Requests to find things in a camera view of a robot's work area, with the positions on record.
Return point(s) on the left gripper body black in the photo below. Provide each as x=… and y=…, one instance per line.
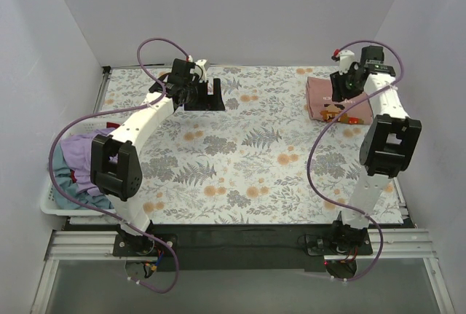
x=203, y=106

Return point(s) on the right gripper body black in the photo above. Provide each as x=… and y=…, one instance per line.
x=344, y=86

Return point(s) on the pink t-shirt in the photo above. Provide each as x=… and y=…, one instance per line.
x=321, y=107

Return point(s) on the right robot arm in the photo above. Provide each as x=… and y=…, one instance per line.
x=386, y=150

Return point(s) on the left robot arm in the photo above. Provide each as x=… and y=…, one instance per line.
x=115, y=166

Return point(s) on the floral tablecloth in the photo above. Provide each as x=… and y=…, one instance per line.
x=260, y=161

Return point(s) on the lavender t-shirt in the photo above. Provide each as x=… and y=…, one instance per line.
x=77, y=154

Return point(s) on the white plastic laundry basket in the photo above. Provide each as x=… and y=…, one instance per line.
x=47, y=203

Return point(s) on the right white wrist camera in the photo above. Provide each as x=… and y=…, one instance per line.
x=345, y=58

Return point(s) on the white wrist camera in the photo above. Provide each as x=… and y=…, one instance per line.
x=345, y=58
x=200, y=69

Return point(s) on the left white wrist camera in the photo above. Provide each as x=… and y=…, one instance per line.
x=200, y=69

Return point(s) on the aluminium table edge rail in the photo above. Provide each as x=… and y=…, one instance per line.
x=106, y=73

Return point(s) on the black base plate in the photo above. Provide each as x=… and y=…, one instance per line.
x=254, y=246

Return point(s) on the aluminium front frame rail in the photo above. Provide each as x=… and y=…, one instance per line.
x=82, y=276

